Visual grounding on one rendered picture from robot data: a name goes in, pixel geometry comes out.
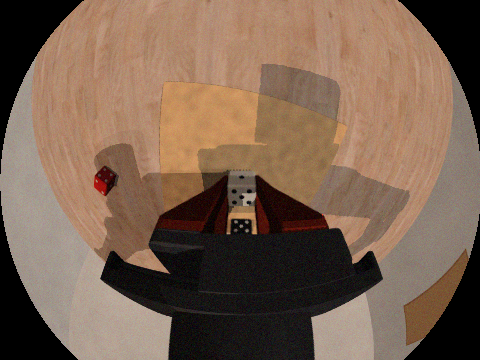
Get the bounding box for orange flat mat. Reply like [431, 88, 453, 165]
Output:
[160, 81, 348, 212]

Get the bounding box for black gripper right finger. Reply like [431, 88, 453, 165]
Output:
[255, 175, 329, 234]

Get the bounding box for red dice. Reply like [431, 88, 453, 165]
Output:
[94, 166, 116, 196]

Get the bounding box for black die with white pips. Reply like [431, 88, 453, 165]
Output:
[230, 219, 252, 234]

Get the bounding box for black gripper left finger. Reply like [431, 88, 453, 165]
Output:
[154, 175, 229, 234]

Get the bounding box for beige die with black pips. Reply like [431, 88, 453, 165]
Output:
[227, 171, 256, 206]

